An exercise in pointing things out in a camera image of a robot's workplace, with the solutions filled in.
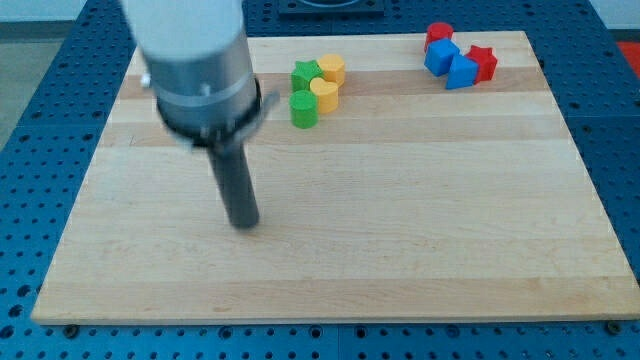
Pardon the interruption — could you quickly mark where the green cylinder block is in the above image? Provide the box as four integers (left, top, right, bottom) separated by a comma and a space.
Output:
289, 90, 318, 129

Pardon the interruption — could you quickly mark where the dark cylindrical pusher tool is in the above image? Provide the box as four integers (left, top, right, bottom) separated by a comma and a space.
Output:
207, 147, 260, 230

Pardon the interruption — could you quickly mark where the blue cube block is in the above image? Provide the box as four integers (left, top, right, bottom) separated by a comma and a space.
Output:
424, 38, 460, 77

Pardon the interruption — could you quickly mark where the yellow cylinder block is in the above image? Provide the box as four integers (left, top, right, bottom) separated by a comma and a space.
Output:
317, 54, 346, 87

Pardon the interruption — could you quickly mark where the red star block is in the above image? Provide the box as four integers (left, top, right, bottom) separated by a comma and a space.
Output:
466, 45, 498, 84

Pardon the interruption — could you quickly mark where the red cylinder block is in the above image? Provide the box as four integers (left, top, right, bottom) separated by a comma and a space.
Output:
424, 22, 454, 52

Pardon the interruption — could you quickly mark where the blue triangle block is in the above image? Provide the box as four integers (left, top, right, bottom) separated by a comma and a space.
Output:
445, 55, 479, 90

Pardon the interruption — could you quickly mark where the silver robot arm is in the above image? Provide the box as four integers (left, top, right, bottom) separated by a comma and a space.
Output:
120, 0, 278, 153

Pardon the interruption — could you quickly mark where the light wooden board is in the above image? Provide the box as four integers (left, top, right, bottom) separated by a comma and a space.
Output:
31, 31, 639, 325

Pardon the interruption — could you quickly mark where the yellow heart block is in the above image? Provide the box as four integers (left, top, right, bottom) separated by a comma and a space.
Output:
309, 77, 339, 114

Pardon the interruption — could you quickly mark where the green star block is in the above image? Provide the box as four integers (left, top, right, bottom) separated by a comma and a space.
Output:
291, 60, 324, 92

